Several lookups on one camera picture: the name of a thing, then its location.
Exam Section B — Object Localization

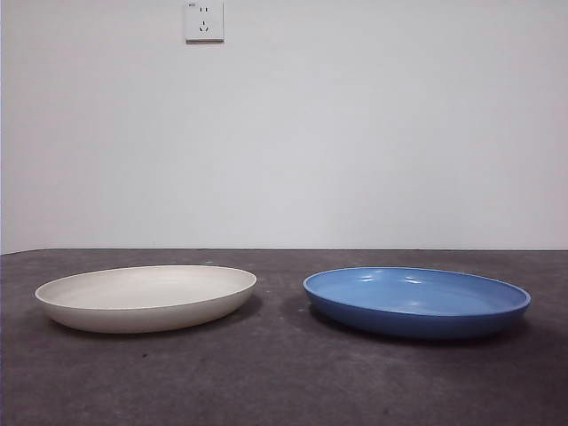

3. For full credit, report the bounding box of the white wall socket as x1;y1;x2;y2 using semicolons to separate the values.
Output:
185;0;225;44

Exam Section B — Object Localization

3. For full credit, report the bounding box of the white round plate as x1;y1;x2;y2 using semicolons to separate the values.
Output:
34;264;258;334

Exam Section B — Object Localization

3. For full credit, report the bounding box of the blue round plate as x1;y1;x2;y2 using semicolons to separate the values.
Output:
303;265;533;342

